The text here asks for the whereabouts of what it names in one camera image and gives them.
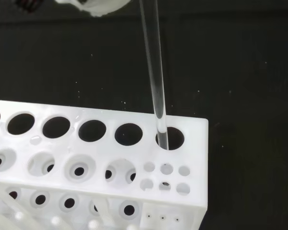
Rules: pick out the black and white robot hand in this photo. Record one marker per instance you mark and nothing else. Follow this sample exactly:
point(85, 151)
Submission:
point(98, 6)

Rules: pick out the white test tube rack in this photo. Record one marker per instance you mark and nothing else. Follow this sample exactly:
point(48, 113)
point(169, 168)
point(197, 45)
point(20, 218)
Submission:
point(62, 148)

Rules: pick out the black bench cloth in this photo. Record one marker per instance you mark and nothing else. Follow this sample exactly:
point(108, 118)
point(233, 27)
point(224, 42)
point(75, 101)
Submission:
point(230, 60)

